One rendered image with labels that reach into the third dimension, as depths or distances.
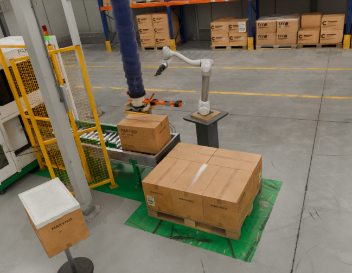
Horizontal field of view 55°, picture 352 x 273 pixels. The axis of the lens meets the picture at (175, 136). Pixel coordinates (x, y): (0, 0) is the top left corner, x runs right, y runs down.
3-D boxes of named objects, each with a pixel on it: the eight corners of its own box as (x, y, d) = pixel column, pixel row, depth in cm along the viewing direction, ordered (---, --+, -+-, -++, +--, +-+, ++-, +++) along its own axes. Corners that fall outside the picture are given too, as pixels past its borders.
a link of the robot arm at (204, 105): (209, 111, 492) (209, 118, 473) (198, 110, 494) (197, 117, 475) (212, 59, 453) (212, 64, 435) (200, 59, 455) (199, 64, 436)
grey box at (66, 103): (57, 110, 399) (49, 85, 385) (60, 108, 403) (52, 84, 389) (69, 111, 390) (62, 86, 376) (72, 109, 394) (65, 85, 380)
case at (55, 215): (31, 225, 352) (18, 194, 333) (68, 207, 372) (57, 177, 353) (49, 258, 308) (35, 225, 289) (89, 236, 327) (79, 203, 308)
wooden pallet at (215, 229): (148, 215, 436) (146, 207, 429) (183, 173, 511) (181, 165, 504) (237, 240, 380) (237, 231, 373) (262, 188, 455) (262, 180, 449)
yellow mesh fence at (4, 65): (38, 169, 573) (-9, 45, 475) (42, 166, 581) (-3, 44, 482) (90, 182, 519) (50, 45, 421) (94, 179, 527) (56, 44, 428)
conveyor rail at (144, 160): (37, 145, 562) (33, 136, 553) (39, 144, 565) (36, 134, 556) (155, 169, 455) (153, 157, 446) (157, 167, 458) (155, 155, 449)
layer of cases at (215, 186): (146, 207, 429) (141, 181, 410) (181, 165, 504) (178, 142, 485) (237, 231, 374) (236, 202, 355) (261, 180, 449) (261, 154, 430)
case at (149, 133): (122, 149, 486) (116, 124, 467) (135, 136, 517) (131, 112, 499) (159, 154, 461) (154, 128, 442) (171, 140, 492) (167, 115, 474)
